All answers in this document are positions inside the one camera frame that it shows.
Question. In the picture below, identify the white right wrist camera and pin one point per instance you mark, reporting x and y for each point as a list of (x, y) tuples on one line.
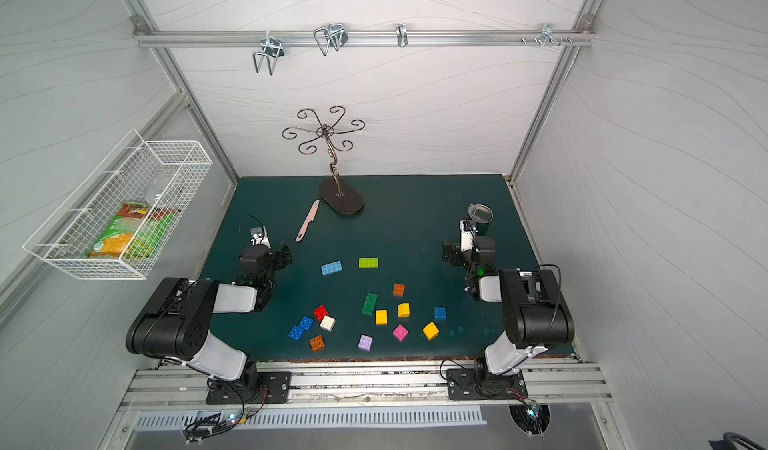
[(467, 235)]

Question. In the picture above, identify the blue lego brick upper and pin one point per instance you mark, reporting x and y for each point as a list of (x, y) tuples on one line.
[(305, 323)]

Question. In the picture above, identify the metal double hook left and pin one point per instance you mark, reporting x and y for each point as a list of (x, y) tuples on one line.
[(267, 57)]

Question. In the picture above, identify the dark green metal tumbler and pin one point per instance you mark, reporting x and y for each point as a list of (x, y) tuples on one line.
[(481, 216)]

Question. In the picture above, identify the yellow lego brick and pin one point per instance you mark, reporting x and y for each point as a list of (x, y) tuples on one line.
[(430, 331), (404, 310), (381, 317)]

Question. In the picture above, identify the metal hook right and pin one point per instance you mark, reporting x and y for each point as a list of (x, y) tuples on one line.
[(547, 37)]

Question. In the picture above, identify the yellow lego brick left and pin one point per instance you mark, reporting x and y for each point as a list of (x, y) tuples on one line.
[(381, 317)]

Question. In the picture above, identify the lime green lego plate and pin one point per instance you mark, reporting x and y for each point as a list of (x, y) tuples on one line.
[(368, 263)]

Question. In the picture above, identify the metal single hook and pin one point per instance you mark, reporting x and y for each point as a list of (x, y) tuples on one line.
[(401, 35)]

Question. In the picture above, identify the aluminium top rail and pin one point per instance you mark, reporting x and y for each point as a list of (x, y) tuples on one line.
[(357, 38)]

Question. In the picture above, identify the cream lego brick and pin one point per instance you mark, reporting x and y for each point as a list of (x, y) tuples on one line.
[(327, 323)]

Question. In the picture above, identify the red lego brick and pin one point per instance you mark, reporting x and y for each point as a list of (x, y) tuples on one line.
[(320, 313)]

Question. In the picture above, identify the yellow lego brick middle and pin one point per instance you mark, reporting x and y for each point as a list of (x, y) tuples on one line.
[(404, 310)]

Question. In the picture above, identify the brown metal cup tree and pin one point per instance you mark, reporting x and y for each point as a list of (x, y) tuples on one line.
[(334, 191)]

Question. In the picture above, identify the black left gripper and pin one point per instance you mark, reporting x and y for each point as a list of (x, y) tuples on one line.
[(280, 255)]

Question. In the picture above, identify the pink plastic knife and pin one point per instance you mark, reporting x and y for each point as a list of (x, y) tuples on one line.
[(310, 217)]

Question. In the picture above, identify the pink lego brick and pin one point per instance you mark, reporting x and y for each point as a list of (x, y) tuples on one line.
[(400, 333)]

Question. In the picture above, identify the light blue lego plate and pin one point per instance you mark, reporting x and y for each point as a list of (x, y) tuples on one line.
[(331, 268)]

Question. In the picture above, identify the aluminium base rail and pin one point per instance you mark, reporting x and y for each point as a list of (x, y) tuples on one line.
[(432, 382)]

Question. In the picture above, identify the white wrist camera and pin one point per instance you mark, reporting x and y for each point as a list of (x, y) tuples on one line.
[(467, 235), (259, 236)]

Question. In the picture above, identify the yellow lego brick right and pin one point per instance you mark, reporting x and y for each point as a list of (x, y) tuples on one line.
[(430, 331)]

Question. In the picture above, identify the white wire basket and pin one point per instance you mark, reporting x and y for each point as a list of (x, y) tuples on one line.
[(161, 173)]

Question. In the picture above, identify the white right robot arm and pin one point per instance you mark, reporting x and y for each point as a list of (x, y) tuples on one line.
[(535, 319)]

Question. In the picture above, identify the purple lego brick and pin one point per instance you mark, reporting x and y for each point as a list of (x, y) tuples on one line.
[(365, 343)]

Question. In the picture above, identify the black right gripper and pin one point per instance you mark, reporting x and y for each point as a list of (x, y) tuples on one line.
[(452, 252)]

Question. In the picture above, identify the green table mat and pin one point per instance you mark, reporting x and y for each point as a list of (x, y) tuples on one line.
[(403, 223)]

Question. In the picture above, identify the blue lego brick lower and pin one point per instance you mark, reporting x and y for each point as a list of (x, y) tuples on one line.
[(296, 333)]

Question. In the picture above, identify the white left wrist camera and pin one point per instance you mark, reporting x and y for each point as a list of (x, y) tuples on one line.
[(259, 236)]

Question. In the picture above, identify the metal double hook middle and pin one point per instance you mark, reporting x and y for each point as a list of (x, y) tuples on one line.
[(332, 36)]

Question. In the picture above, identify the metal double hook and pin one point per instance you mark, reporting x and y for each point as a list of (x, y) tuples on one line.
[(332, 36), (267, 57)]

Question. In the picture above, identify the orange lego brick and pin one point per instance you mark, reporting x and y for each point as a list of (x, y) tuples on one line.
[(398, 290), (317, 343)]

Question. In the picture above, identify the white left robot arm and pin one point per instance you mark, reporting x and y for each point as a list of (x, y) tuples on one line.
[(175, 325)]

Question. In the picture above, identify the dark green lego plate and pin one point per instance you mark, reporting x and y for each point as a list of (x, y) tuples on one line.
[(369, 304)]

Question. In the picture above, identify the green snack bag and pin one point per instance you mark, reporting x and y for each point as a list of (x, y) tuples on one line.
[(135, 232)]

